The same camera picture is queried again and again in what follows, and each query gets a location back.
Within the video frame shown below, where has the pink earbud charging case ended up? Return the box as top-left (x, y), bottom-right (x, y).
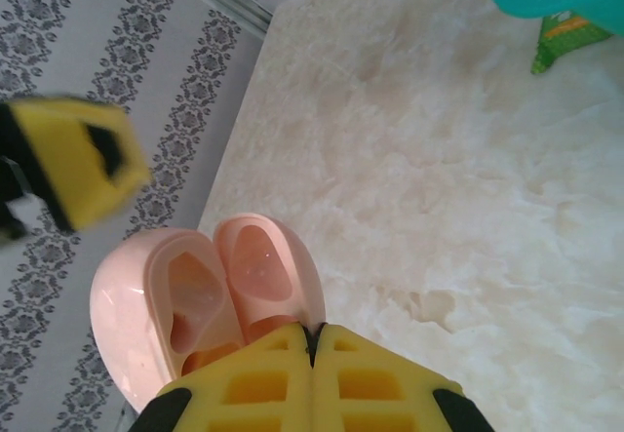
top-left (89, 212), bottom-right (327, 413)

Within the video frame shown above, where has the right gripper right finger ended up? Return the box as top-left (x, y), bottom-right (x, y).
top-left (310, 323), bottom-right (491, 432)

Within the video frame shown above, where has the green toy vegetable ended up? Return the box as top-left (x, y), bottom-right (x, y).
top-left (529, 10), bottom-right (614, 76)

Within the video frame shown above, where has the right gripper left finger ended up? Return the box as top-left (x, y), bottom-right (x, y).
top-left (134, 324), bottom-right (317, 432)

